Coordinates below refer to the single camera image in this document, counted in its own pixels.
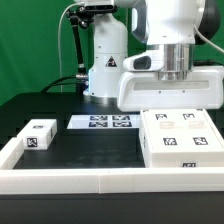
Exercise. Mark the white cabinet door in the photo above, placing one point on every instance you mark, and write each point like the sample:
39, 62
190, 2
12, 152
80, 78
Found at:
160, 128
200, 131

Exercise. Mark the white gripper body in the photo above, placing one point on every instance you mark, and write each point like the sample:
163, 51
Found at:
144, 87

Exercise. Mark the white cabinet body box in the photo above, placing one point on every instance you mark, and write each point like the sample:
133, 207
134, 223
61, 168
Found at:
182, 155

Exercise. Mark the white U-shaped obstacle fence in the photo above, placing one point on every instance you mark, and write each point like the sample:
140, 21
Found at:
14, 181

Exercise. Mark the white cabinet top block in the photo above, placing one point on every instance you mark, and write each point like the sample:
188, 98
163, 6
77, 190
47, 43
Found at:
38, 134

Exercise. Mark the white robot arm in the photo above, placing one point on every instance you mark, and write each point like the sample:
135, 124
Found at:
166, 30

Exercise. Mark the white base marker plate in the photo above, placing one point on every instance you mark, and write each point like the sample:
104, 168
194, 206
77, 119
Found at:
104, 121

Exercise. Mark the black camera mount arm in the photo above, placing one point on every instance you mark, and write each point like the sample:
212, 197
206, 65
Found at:
78, 36

